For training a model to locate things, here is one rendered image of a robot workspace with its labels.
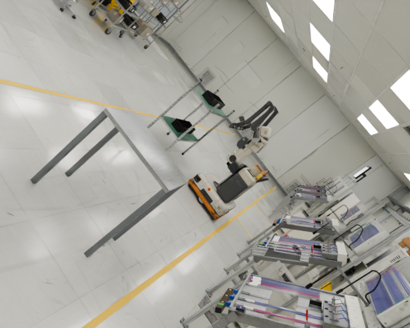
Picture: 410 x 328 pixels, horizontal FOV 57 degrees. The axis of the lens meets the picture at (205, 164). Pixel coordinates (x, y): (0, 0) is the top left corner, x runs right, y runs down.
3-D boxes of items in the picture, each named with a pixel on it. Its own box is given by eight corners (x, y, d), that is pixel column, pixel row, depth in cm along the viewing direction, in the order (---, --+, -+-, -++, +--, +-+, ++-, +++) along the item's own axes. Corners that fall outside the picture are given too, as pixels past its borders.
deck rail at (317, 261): (263, 256, 360) (263, 249, 360) (263, 255, 362) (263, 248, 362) (341, 269, 340) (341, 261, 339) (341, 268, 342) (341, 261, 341)
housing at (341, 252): (336, 268, 343) (338, 253, 342) (334, 254, 390) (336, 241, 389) (345, 270, 340) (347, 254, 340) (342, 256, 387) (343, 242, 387)
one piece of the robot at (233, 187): (229, 205, 569) (273, 172, 549) (219, 210, 518) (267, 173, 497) (216, 187, 576) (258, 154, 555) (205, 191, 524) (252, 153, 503)
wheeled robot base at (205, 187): (226, 214, 576) (238, 205, 570) (214, 220, 515) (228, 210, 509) (200, 179, 588) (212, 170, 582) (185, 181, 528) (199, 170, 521)
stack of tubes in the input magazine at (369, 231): (353, 248, 340) (379, 232, 333) (349, 237, 388) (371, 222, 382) (362, 260, 338) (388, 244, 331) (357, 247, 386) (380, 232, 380)
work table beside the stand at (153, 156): (67, 172, 314) (135, 110, 295) (116, 239, 309) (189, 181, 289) (30, 179, 271) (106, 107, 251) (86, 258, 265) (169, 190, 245)
